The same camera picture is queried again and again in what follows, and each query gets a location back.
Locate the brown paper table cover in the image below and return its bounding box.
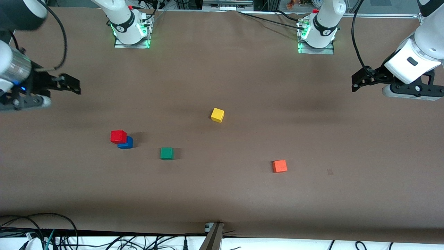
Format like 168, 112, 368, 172
0, 6, 444, 244

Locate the black looping floor cable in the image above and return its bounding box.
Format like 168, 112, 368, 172
0, 212, 79, 250

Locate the long black table cable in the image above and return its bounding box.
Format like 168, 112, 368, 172
237, 10, 303, 30

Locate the red wooden block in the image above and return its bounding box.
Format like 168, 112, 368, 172
110, 130, 128, 145

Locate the orange wooden block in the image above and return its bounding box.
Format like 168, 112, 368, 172
272, 159, 288, 173

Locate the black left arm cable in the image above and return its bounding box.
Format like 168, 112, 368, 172
352, 0, 377, 72

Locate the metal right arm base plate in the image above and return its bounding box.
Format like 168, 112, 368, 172
114, 14, 153, 49

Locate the short black table cable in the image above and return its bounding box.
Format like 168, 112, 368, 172
274, 10, 303, 23

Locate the blue wooden block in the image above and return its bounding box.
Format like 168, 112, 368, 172
117, 136, 134, 150

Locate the grey metal table post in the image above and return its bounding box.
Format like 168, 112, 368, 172
199, 222, 224, 250

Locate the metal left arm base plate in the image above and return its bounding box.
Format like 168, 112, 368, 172
298, 37, 335, 55

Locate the teal floor cable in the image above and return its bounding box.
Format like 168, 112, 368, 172
43, 229, 56, 250

